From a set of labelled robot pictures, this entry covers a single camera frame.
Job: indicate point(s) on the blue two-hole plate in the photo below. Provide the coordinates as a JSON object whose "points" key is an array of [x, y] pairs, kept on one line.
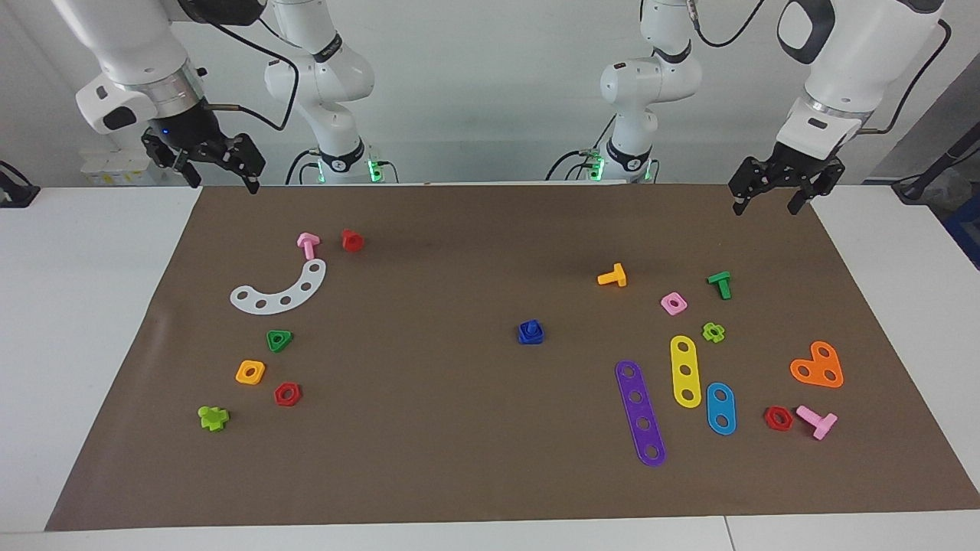
{"points": [[720, 409]]}

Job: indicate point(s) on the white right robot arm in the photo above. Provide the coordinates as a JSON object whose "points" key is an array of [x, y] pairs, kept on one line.
{"points": [[145, 46]]}

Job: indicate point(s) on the orange heart-shaped plate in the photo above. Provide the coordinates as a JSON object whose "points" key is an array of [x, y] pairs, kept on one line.
{"points": [[815, 366]]}

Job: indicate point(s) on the green triangle nut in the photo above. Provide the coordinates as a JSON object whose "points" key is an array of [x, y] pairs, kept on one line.
{"points": [[272, 343]]}

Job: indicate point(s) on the orange plastic bolt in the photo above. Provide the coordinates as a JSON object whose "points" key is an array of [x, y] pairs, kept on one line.
{"points": [[614, 277]]}

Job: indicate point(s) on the brown table mat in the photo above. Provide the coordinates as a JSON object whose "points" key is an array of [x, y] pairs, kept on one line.
{"points": [[459, 444]]}

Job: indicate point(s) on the orange square nut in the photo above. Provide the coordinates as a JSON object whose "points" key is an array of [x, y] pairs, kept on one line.
{"points": [[243, 376]]}

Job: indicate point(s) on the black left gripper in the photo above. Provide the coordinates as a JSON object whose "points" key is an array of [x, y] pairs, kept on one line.
{"points": [[804, 157]]}

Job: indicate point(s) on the black stand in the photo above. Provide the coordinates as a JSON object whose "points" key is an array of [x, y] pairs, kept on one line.
{"points": [[938, 170]]}

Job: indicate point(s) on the lime green cross bolt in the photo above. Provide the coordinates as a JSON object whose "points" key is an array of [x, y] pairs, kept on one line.
{"points": [[213, 418]]}

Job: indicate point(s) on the pink plastic bolt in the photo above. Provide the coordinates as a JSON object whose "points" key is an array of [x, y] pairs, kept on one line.
{"points": [[818, 421], [308, 245]]}

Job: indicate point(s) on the purple four-hole plate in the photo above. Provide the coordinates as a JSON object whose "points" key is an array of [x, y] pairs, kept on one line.
{"points": [[640, 411]]}

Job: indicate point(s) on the red plastic bolt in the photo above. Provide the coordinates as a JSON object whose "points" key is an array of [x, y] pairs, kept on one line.
{"points": [[352, 241]]}

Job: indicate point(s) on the green plastic bolt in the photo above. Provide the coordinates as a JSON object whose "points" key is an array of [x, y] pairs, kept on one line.
{"points": [[720, 282]]}

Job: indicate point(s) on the white boxes with yellow labels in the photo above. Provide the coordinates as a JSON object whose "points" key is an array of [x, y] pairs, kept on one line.
{"points": [[115, 164]]}

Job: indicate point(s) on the yellow three-hole plate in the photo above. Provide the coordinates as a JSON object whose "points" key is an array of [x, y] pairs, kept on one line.
{"points": [[686, 358]]}

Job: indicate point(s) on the white curved hole plate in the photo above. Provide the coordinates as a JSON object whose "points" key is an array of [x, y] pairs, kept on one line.
{"points": [[295, 292]]}

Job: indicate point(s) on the blue square nut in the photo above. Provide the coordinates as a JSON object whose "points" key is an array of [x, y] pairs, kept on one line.
{"points": [[529, 327]]}

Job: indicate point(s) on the lime green cross nut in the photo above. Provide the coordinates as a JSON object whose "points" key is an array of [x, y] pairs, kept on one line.
{"points": [[707, 335]]}

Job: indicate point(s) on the red hexagon nut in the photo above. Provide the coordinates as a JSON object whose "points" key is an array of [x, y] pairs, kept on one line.
{"points": [[769, 422], [279, 399]]}

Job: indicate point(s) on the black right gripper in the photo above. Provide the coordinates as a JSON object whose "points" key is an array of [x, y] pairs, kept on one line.
{"points": [[191, 126]]}

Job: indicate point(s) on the blue crate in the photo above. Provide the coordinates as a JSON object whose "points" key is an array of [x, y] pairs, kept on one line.
{"points": [[966, 229]]}

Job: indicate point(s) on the black clamp at table edge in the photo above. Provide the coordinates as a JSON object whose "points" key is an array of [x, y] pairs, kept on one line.
{"points": [[15, 187]]}

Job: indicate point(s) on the pink square nut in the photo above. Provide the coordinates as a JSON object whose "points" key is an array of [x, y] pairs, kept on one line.
{"points": [[666, 299]]}

